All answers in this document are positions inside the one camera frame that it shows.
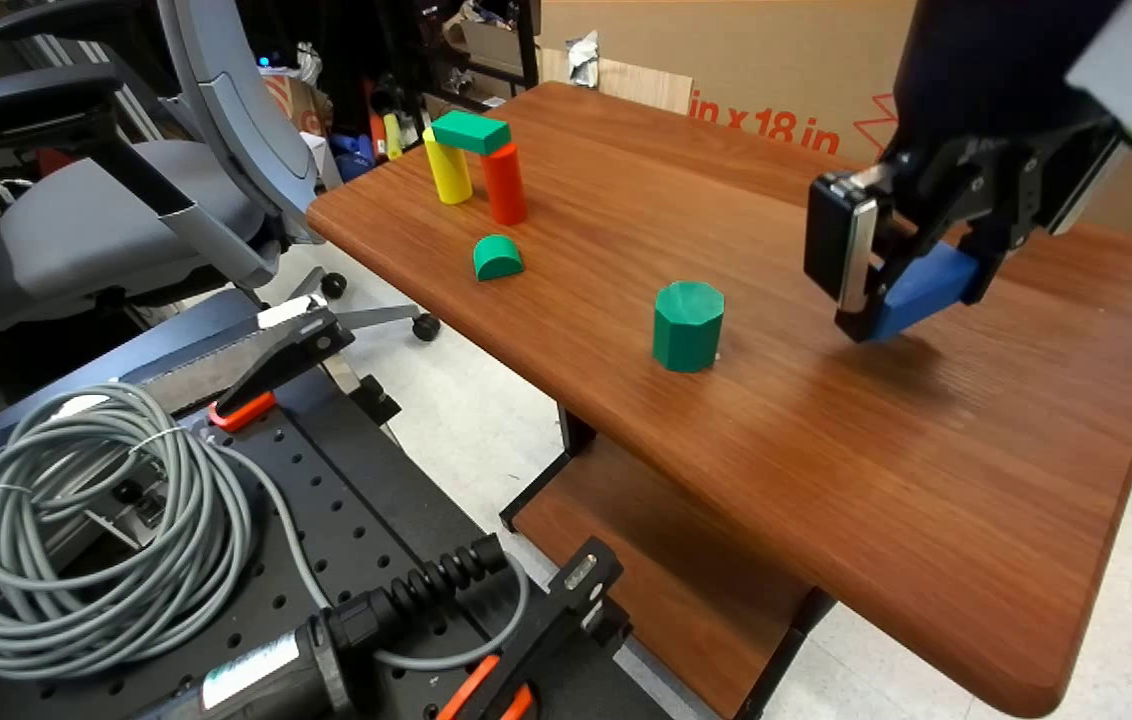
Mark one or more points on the wooden table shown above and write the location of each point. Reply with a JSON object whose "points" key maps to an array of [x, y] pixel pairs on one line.
{"points": [[576, 429]]}

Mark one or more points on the blue rectangular block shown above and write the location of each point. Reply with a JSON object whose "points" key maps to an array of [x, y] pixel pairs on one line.
{"points": [[928, 285]]}

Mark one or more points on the green half cylinder block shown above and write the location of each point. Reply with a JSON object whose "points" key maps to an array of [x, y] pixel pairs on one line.
{"points": [[496, 256]]}

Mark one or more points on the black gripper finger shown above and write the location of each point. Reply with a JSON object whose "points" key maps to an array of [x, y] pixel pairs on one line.
{"points": [[1004, 203], [830, 233]]}

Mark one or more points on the red upright block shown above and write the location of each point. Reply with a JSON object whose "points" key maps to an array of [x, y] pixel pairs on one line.
{"points": [[506, 187]]}

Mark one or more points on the yellow cylinder block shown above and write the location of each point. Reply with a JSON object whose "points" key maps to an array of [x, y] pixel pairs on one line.
{"points": [[449, 182]]}

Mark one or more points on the wooden lower table shelf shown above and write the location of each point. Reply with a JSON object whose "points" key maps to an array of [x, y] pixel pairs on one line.
{"points": [[668, 587]]}

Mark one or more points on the grey office chair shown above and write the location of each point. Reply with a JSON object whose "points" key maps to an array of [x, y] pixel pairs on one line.
{"points": [[99, 226]]}

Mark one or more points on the black chair armrest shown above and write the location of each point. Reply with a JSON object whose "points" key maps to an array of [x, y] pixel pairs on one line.
{"points": [[17, 97]]}

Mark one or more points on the green flat block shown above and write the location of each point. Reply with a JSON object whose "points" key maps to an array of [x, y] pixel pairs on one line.
{"points": [[469, 130]]}

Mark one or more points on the large printed cardboard box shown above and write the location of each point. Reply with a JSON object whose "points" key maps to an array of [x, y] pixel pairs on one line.
{"points": [[724, 55]]}

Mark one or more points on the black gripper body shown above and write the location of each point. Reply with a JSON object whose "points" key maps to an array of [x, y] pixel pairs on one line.
{"points": [[988, 64]]}

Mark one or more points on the black perforated breadboard plate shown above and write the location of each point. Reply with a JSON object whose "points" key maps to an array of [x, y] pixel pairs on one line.
{"points": [[349, 507]]}

